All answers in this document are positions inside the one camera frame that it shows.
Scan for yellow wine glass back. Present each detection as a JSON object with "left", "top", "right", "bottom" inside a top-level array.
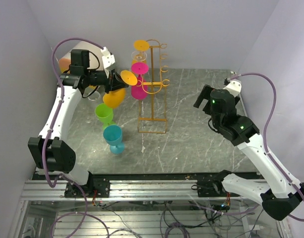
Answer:
[{"left": 103, "top": 70, "right": 138, "bottom": 109}]

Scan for yellow wine glass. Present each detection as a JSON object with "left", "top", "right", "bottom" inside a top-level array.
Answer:
[
  {"left": 103, "top": 70, "right": 138, "bottom": 109},
  {"left": 134, "top": 40, "right": 150, "bottom": 52}
]

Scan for pink plastic wine glass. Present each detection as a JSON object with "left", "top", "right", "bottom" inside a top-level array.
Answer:
[{"left": 131, "top": 62, "right": 149, "bottom": 100}]

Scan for clear wine glass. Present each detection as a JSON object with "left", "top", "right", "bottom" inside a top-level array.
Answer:
[
  {"left": 88, "top": 92, "right": 101, "bottom": 102},
  {"left": 131, "top": 51, "right": 147, "bottom": 64}
]

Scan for green plastic wine glass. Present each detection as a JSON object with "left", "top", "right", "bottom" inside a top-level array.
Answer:
[{"left": 95, "top": 103, "right": 116, "bottom": 130}]

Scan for yellow wine glass front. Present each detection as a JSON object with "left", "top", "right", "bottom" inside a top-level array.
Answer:
[{"left": 134, "top": 40, "right": 150, "bottom": 52}]

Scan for blue plastic wine glass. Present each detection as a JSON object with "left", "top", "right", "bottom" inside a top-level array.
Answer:
[{"left": 103, "top": 125, "right": 125, "bottom": 154}]

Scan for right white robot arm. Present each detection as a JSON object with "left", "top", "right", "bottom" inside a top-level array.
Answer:
[{"left": 194, "top": 85, "right": 304, "bottom": 221}]

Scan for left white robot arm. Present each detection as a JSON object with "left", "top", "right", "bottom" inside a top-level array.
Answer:
[{"left": 28, "top": 47, "right": 129, "bottom": 197}]

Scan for white half-round box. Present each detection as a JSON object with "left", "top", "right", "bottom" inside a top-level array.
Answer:
[{"left": 58, "top": 41, "right": 103, "bottom": 73}]

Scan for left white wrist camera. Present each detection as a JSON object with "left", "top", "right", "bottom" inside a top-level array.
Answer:
[{"left": 101, "top": 47, "right": 116, "bottom": 72}]

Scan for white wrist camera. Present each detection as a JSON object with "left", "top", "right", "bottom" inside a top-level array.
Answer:
[
  {"left": 223, "top": 79, "right": 242, "bottom": 97},
  {"left": 101, "top": 47, "right": 116, "bottom": 72}
]

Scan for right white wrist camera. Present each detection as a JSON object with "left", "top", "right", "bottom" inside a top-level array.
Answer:
[{"left": 223, "top": 79, "right": 242, "bottom": 97}]

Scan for gold wire glass rack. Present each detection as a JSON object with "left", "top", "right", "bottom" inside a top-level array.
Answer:
[{"left": 137, "top": 39, "right": 170, "bottom": 134}]

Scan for aluminium mounting rail frame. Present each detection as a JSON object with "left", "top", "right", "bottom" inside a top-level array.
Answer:
[{"left": 20, "top": 171, "right": 274, "bottom": 201}]

